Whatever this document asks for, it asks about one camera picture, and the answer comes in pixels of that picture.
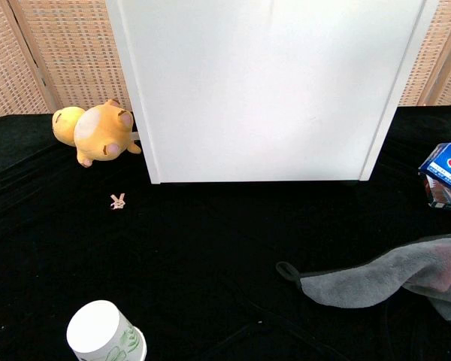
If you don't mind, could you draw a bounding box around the white paper cup green print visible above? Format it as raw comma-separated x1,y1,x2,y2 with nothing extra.
65,299,148,361

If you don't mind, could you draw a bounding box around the black table cloth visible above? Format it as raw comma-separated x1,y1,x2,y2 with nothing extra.
0,105,451,361

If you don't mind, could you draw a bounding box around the grey microfibre cloth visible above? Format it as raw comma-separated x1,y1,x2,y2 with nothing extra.
275,233,451,327

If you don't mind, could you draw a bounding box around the woven folding screen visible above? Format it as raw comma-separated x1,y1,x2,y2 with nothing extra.
0,0,133,124
397,0,451,108

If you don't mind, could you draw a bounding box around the blue toothpaste box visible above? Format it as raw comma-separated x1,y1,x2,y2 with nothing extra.
417,142,451,197

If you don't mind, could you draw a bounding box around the yellow plush bear toy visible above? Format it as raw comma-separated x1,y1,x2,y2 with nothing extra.
52,99,142,168

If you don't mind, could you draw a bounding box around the white cabinet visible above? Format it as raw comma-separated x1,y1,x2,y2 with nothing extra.
104,0,440,184

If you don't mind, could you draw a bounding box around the dark printed box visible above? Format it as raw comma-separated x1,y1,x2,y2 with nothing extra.
422,174,451,214

